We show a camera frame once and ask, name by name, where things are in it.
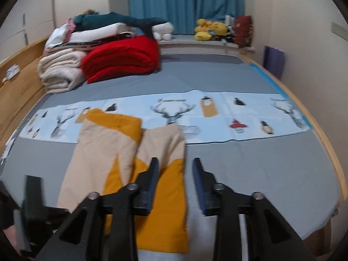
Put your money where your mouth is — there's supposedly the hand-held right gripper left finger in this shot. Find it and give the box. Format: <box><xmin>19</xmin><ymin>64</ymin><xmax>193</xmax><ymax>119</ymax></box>
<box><xmin>35</xmin><ymin>157</ymin><xmax>160</xmax><ymax>261</ymax></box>

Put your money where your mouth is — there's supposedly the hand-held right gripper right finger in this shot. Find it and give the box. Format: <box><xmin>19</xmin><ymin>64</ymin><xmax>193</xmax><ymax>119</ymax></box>
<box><xmin>192</xmin><ymin>158</ymin><xmax>317</xmax><ymax>261</ymax></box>

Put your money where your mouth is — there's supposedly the beige and mustard hooded jacket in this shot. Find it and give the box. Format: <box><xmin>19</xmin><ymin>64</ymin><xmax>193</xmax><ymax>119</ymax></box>
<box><xmin>56</xmin><ymin>108</ymin><xmax>190</xmax><ymax>254</ymax></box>

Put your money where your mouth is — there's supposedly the grey printed bed sheet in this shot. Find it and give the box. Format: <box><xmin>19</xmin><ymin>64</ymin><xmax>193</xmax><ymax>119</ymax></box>
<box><xmin>0</xmin><ymin>53</ymin><xmax>341</xmax><ymax>261</ymax></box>

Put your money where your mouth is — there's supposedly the folded red blanket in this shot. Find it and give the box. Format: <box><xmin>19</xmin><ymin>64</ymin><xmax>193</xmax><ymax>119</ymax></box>
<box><xmin>82</xmin><ymin>35</ymin><xmax>161</xmax><ymax>85</ymax></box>

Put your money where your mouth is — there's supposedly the white window sill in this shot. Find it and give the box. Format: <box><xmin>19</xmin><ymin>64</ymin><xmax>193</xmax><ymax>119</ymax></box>
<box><xmin>158</xmin><ymin>34</ymin><xmax>256</xmax><ymax>52</ymax></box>

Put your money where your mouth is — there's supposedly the white paper scrap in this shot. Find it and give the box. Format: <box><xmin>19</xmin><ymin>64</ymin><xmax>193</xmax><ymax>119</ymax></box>
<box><xmin>5</xmin><ymin>65</ymin><xmax>20</xmax><ymax>81</ymax></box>

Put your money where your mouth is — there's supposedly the folded beige blanket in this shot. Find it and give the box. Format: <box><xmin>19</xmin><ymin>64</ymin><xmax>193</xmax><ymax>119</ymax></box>
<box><xmin>37</xmin><ymin>48</ymin><xmax>88</xmax><ymax>94</ymax></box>

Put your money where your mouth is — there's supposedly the purple folder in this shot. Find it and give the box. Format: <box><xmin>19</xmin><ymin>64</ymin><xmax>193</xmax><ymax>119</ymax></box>
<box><xmin>262</xmin><ymin>46</ymin><xmax>285</xmax><ymax>80</ymax></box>

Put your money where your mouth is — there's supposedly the white plush toy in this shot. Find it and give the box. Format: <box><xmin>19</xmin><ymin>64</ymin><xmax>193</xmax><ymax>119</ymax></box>
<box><xmin>151</xmin><ymin>22</ymin><xmax>175</xmax><ymax>42</ymax></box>

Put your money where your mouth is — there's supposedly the yellow plush toy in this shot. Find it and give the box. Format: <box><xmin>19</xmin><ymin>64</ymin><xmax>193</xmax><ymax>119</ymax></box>
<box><xmin>194</xmin><ymin>18</ymin><xmax>229</xmax><ymax>42</ymax></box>

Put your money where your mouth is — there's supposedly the stack of white folded cloths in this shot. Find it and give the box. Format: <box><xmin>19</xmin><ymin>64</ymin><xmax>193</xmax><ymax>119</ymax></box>
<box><xmin>43</xmin><ymin>22</ymin><xmax>137</xmax><ymax>54</ymax></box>

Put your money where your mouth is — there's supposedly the dark red bag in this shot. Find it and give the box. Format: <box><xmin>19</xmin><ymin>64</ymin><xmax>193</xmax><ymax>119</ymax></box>
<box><xmin>234</xmin><ymin>15</ymin><xmax>254</xmax><ymax>49</ymax></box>

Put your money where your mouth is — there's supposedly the dark teal garment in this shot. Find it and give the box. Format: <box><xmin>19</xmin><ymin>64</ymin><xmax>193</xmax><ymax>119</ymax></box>
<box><xmin>72</xmin><ymin>11</ymin><xmax>168</xmax><ymax>40</ymax></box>

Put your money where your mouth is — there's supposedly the blue curtain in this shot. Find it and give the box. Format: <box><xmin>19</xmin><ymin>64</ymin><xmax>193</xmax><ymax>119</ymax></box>
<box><xmin>127</xmin><ymin>0</ymin><xmax>245</xmax><ymax>35</ymax></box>

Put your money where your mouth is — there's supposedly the wooden bed frame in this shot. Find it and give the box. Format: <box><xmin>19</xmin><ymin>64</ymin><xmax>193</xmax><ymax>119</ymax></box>
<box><xmin>0</xmin><ymin>34</ymin><xmax>348</xmax><ymax>251</ymax></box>

